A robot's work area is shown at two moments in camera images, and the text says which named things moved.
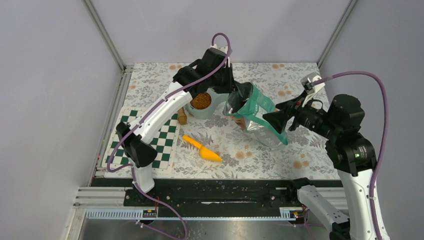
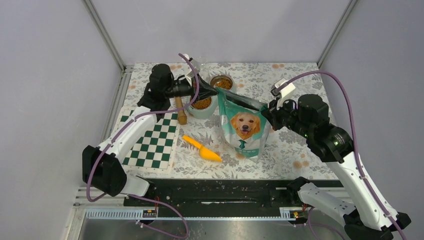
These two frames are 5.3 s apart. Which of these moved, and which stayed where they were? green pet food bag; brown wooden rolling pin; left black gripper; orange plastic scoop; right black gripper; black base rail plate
Moved: green pet food bag; left black gripper
Stayed: orange plastic scoop; right black gripper; black base rail plate; brown wooden rolling pin
